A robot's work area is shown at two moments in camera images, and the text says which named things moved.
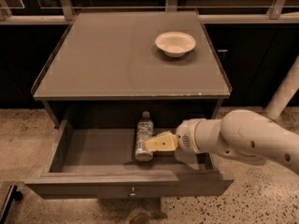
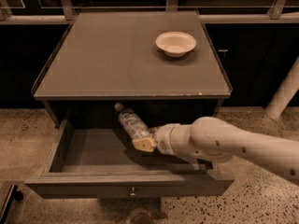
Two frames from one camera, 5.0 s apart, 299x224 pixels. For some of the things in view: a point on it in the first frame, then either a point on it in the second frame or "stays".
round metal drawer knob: (133, 194) stays
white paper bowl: (175, 43) stays
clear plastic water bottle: (144, 134) to (132, 123)
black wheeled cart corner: (12, 194) stays
